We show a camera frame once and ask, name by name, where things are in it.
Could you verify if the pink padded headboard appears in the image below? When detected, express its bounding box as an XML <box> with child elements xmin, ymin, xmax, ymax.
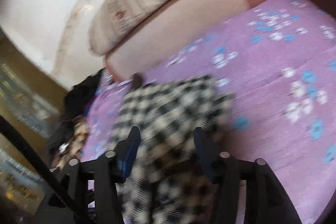
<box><xmin>105</xmin><ymin>0</ymin><xmax>265</xmax><ymax>81</ymax></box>

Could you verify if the purple floral bed sheet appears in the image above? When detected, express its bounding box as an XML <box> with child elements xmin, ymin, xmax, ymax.
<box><xmin>84</xmin><ymin>0</ymin><xmax>335</xmax><ymax>223</ymax></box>

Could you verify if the wooden glass wardrobe door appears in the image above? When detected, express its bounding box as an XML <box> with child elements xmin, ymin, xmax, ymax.
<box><xmin>1</xmin><ymin>35</ymin><xmax>66</xmax><ymax>217</ymax></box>

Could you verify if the brown beige patterned blanket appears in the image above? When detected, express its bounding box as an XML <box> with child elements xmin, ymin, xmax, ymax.
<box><xmin>47</xmin><ymin>116</ymin><xmax>89</xmax><ymax>169</ymax></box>

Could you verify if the black cream checked shirt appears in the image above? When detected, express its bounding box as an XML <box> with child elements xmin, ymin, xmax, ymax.
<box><xmin>110</xmin><ymin>75</ymin><xmax>235</xmax><ymax>223</ymax></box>

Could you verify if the black garment pile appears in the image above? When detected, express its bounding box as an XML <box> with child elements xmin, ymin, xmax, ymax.
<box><xmin>45</xmin><ymin>69</ymin><xmax>104</xmax><ymax>160</ymax></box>

